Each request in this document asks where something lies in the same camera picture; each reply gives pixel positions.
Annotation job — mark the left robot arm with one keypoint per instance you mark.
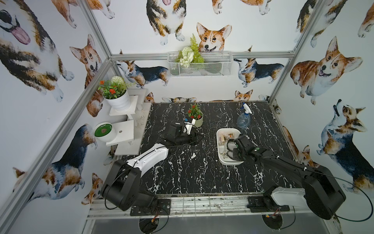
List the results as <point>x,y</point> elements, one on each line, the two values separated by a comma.
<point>122,185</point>

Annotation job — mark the white storage box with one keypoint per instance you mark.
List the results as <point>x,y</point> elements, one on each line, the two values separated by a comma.
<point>226,157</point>

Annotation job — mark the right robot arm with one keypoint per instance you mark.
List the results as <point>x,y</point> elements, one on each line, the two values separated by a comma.
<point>317,188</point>

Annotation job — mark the large white pot plant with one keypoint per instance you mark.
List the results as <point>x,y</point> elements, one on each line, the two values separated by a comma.
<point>115,92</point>

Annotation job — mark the blue spray bottle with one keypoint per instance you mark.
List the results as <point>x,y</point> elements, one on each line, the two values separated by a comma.
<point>244,118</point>

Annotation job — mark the white bowl green top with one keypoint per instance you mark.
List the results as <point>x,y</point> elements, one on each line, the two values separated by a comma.
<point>105,132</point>

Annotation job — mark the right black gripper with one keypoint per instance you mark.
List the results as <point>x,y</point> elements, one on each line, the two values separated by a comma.
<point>235,150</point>

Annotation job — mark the black watch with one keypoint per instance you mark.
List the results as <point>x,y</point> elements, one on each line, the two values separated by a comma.
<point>231,145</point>

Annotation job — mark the fern and white flowers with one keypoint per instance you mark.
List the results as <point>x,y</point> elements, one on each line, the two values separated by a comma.
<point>190,54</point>

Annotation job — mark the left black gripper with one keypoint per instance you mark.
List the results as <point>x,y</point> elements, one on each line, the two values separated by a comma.
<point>183,137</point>

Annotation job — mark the white wire wall basket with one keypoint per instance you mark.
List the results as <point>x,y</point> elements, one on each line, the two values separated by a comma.
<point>216,64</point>

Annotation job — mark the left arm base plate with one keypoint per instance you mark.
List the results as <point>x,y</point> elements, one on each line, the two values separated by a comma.
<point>159,207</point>

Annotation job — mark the small green pot red flowers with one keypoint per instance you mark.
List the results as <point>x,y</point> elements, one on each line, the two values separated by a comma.
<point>195,115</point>

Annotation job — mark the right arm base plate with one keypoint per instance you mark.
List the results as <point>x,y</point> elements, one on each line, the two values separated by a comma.
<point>259,204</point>

